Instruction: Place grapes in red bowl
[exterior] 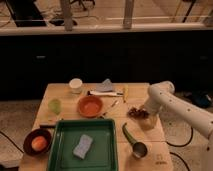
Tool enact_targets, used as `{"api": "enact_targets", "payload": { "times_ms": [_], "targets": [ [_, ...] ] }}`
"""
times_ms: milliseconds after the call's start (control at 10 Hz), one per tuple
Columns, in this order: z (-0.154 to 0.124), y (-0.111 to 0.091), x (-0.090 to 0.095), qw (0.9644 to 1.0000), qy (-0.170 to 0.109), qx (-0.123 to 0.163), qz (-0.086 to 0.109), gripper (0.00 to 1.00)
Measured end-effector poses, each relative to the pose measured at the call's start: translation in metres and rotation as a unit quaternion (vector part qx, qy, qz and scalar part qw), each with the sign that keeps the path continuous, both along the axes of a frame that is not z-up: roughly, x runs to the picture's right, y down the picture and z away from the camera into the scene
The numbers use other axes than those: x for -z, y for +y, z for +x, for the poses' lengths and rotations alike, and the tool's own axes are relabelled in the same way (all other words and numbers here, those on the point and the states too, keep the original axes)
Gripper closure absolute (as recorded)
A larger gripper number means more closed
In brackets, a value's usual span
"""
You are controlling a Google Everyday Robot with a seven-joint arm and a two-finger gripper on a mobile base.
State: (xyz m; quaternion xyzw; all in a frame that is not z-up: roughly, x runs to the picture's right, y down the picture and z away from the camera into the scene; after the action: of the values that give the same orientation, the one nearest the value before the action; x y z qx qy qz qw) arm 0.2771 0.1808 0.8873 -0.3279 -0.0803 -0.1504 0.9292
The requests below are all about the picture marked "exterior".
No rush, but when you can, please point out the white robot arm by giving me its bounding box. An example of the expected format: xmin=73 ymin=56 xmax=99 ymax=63
xmin=143 ymin=81 xmax=213 ymax=171

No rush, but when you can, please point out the red-orange bowl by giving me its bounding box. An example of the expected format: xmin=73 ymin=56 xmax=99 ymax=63
xmin=77 ymin=95 xmax=103 ymax=118

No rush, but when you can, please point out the dark brown bowl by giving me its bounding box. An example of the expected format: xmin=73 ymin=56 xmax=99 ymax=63
xmin=23 ymin=129 xmax=52 ymax=156

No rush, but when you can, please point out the yellow corn cob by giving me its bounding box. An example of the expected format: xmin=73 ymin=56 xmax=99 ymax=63
xmin=123 ymin=85 xmax=128 ymax=103

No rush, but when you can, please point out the grey-blue cloth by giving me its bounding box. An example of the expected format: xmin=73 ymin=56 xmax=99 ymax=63
xmin=96 ymin=79 xmax=114 ymax=92

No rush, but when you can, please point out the blue sponge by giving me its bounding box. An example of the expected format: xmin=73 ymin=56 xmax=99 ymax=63
xmin=73 ymin=134 xmax=93 ymax=159

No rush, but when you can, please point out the green plastic tray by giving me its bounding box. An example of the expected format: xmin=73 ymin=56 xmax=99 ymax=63
xmin=46 ymin=119 xmax=118 ymax=171

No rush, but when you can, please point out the white cup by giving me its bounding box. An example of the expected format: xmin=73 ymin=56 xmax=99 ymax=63
xmin=69 ymin=78 xmax=83 ymax=94

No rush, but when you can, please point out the green plastic cup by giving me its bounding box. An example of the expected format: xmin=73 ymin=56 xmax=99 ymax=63
xmin=48 ymin=99 xmax=61 ymax=115

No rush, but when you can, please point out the black marker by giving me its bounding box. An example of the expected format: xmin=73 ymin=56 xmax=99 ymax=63
xmin=40 ymin=125 xmax=55 ymax=129

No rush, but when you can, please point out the orange fruit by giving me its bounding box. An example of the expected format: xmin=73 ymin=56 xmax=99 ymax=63
xmin=31 ymin=136 xmax=47 ymax=151

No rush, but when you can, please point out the green-handled metal scoop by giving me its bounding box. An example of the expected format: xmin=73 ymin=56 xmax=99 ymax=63
xmin=122 ymin=123 xmax=148 ymax=158

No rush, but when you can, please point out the small wooden-handled utensil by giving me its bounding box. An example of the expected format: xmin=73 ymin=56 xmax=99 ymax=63
xmin=99 ymin=100 xmax=119 ymax=118

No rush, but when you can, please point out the black power cable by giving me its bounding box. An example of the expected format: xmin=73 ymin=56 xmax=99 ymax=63
xmin=165 ymin=126 xmax=195 ymax=148

